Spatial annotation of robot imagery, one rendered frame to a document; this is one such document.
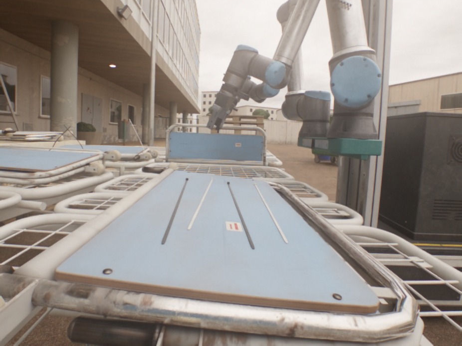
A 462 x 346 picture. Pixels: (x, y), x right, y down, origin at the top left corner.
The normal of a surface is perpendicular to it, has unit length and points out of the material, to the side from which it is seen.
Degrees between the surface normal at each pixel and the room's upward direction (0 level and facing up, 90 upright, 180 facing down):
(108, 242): 5
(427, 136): 90
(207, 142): 90
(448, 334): 0
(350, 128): 70
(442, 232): 90
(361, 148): 90
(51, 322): 0
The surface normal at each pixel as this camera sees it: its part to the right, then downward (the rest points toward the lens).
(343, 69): -0.44, 0.13
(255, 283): 0.12, -0.99
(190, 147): 0.00, 0.07
